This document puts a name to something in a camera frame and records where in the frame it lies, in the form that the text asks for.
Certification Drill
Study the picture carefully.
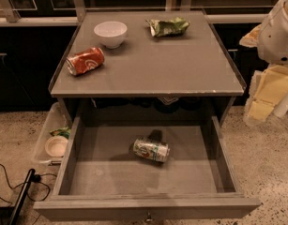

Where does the orange soda can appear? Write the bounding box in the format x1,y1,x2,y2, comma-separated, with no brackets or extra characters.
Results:
66,47,105,76

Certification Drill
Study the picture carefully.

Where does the black cable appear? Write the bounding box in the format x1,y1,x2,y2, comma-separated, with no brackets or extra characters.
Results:
0,162,58,205

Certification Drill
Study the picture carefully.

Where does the green 7up can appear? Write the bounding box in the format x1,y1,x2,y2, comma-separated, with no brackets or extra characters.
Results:
132,138,170,163

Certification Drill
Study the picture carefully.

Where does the metal drawer knob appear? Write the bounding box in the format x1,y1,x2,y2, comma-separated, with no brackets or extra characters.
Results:
145,212,154,223

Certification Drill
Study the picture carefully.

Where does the open grey top drawer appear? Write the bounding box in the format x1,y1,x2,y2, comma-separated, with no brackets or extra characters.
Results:
34,117,260,221

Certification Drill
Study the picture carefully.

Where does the small white bowl in bin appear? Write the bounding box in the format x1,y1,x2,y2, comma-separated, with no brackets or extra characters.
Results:
45,136,68,158

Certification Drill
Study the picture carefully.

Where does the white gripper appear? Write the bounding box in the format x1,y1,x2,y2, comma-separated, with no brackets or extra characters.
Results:
239,0,288,126

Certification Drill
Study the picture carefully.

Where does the green bag in bin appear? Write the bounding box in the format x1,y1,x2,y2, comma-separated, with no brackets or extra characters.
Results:
50,127,71,139

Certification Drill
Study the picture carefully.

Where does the black floor bar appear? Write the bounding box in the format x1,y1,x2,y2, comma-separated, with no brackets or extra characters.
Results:
8,169,36,225

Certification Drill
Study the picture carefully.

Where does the green chip bag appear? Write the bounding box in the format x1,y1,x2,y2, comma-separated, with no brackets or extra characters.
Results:
147,17,189,38

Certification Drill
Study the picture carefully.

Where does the grey cabinet counter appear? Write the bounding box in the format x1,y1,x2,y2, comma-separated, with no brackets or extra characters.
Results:
48,9,247,128

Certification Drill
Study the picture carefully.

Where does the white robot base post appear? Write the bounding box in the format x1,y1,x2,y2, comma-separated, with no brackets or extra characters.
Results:
273,94,288,117

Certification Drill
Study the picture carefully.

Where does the clear plastic bin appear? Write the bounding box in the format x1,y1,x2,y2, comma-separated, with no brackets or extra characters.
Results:
33,102,68,165

